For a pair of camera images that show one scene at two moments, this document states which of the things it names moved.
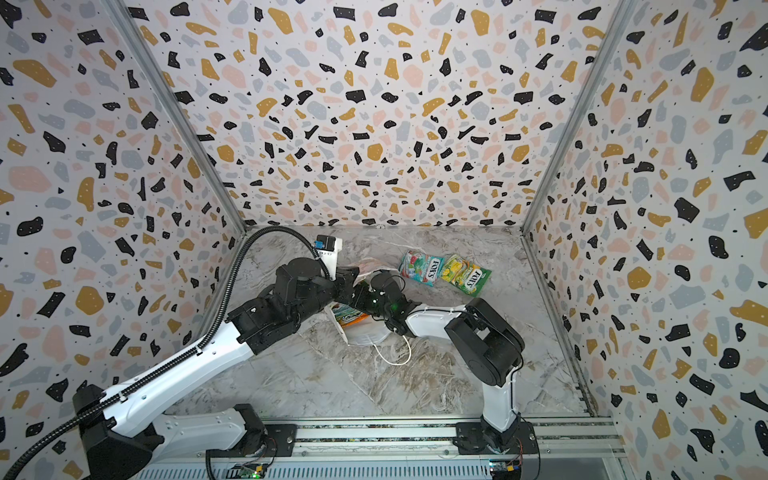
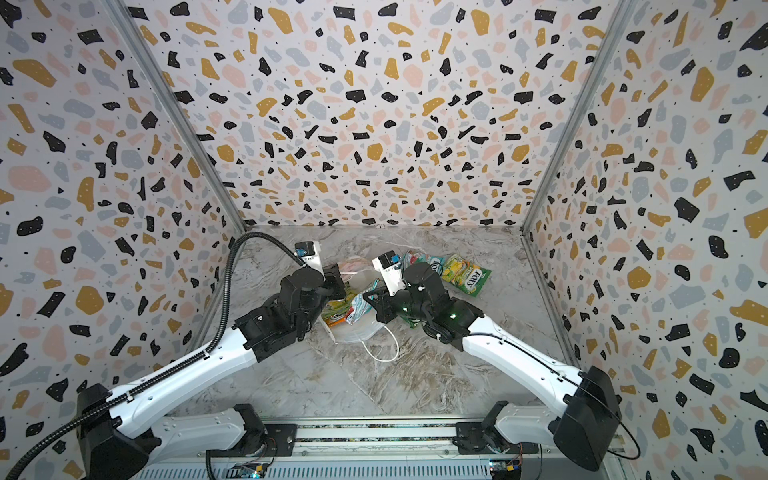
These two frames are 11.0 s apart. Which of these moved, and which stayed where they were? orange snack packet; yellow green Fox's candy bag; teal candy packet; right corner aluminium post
Moved: orange snack packet
Stayed: teal candy packet; right corner aluminium post; yellow green Fox's candy bag
